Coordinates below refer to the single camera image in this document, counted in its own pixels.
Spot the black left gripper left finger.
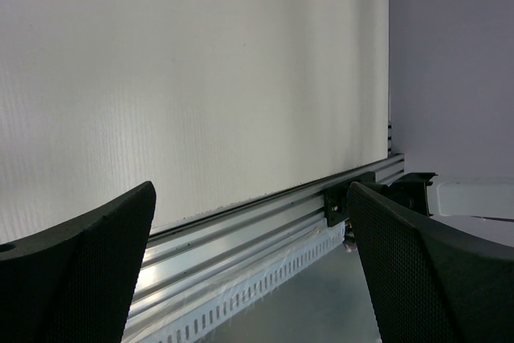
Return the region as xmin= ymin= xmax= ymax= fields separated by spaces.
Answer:
xmin=1 ymin=182 xmax=156 ymax=342

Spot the white slotted cable duct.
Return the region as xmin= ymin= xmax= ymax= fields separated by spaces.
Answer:
xmin=147 ymin=223 xmax=345 ymax=342

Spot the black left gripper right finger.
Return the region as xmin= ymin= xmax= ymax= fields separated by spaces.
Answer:
xmin=347 ymin=182 xmax=513 ymax=342

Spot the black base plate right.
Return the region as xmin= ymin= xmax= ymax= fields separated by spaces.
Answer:
xmin=324 ymin=172 xmax=376 ymax=227

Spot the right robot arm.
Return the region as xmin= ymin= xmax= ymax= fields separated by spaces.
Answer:
xmin=381 ymin=172 xmax=513 ymax=223

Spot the aluminium rail front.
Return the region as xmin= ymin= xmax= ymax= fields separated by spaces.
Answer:
xmin=123 ymin=154 xmax=405 ymax=342

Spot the aluminium rail right side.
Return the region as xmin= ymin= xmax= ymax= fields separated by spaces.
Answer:
xmin=387 ymin=120 xmax=393 ymax=157

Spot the aluminium rail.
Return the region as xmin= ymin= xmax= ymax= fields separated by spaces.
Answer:
xmin=387 ymin=120 xmax=393 ymax=157
xmin=123 ymin=154 xmax=405 ymax=342

